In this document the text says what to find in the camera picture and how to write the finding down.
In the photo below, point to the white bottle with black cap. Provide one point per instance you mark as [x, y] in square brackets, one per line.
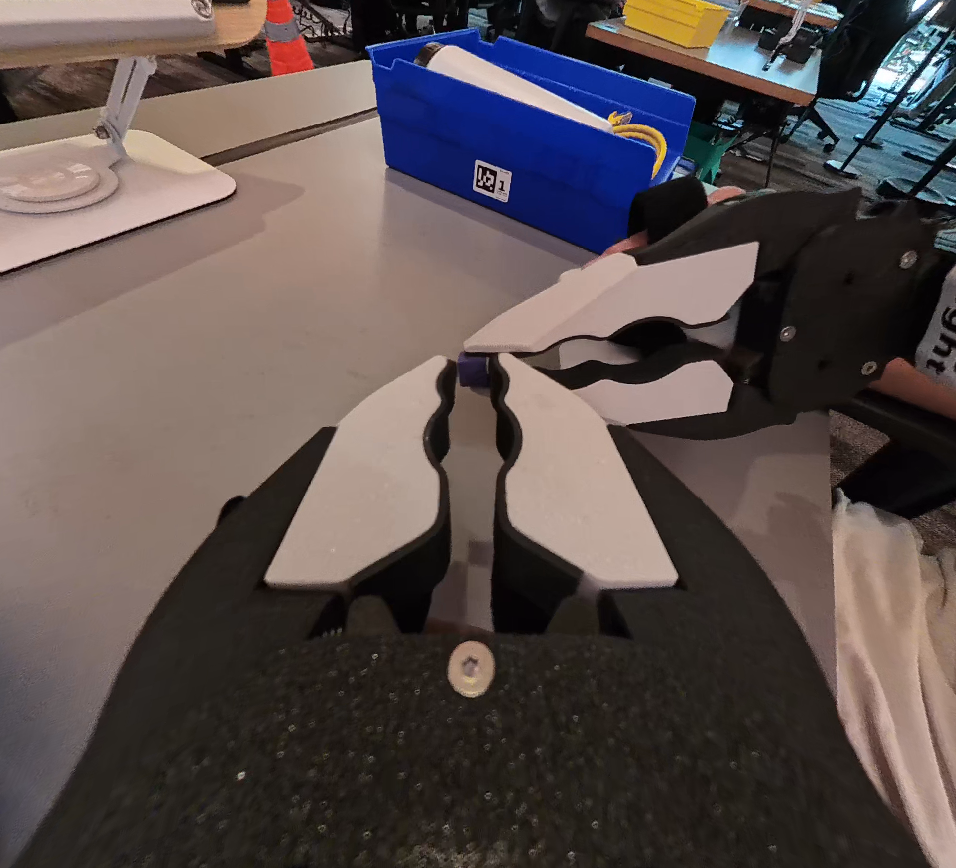
[508, 80]

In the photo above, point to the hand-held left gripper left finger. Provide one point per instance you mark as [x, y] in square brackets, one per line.
[358, 502]

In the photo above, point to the grey marker with purple cap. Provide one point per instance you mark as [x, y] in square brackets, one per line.
[472, 371]

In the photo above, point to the light wooden table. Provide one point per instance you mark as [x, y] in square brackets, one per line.
[732, 69]

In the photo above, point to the person's right forearm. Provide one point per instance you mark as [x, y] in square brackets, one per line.
[926, 382]

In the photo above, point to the blue plastic bin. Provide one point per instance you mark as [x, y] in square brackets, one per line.
[448, 136]

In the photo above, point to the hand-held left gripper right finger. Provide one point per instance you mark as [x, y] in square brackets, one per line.
[582, 502]

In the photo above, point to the white stand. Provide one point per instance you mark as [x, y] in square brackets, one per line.
[97, 16]

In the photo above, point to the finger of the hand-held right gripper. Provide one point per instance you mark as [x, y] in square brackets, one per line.
[635, 293]
[672, 390]

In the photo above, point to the person's right hand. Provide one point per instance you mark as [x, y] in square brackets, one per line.
[624, 246]

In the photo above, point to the yellow bin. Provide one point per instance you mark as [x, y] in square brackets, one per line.
[672, 20]

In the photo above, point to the green plastic chair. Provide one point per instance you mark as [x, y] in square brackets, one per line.
[709, 151]

